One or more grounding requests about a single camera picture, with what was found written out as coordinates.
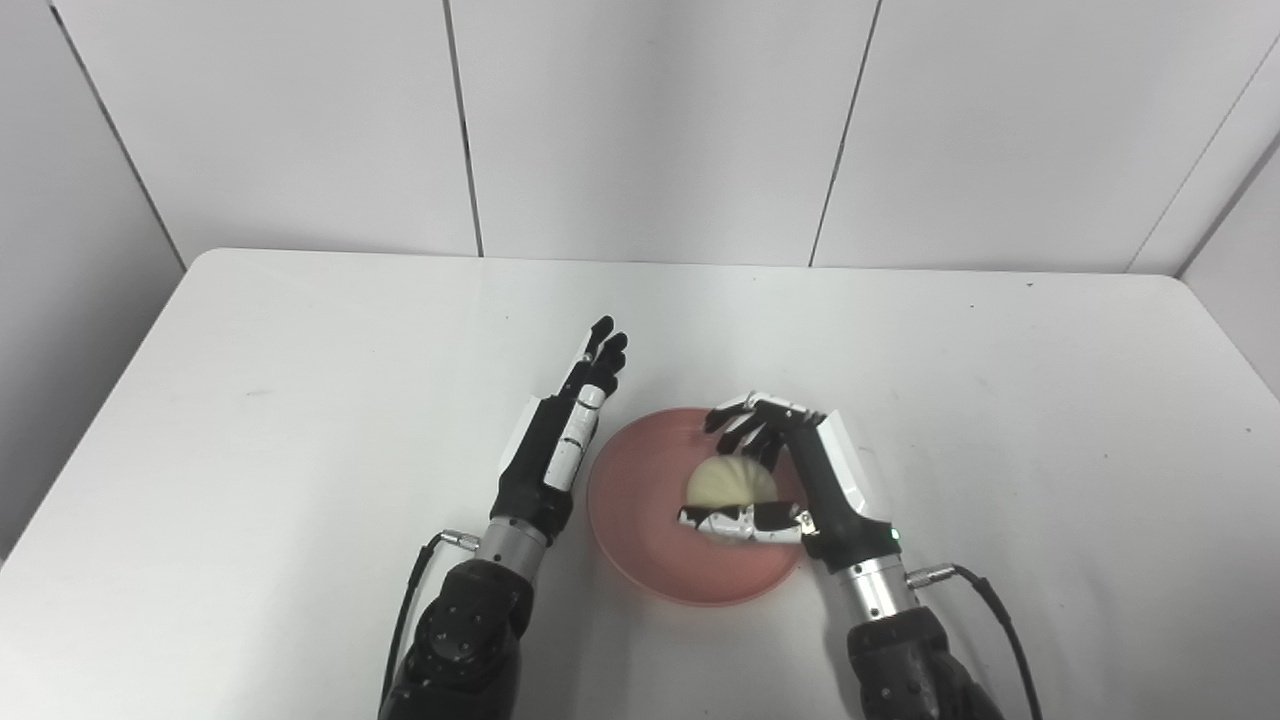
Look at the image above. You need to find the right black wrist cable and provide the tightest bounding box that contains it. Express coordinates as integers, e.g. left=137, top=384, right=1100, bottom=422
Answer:
left=905, top=564, right=1043, bottom=720

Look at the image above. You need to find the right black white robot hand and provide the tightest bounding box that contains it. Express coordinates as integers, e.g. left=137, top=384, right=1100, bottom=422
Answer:
left=677, top=391, right=904, bottom=575

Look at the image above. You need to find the pink round plate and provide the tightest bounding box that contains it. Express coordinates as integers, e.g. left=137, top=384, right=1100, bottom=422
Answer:
left=586, top=407, right=807, bottom=608

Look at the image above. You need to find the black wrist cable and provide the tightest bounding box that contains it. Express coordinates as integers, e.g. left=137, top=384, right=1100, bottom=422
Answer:
left=905, top=564, right=1043, bottom=720
left=380, top=530, right=481, bottom=706

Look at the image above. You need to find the white steamed bun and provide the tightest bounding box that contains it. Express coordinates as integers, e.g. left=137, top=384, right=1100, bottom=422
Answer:
left=685, top=454, right=781, bottom=511

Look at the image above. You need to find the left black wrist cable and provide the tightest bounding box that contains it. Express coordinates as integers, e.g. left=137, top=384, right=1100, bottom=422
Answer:
left=380, top=530, right=481, bottom=706

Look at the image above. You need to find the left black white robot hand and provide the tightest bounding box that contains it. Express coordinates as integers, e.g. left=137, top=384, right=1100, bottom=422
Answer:
left=489, top=316, right=629, bottom=546

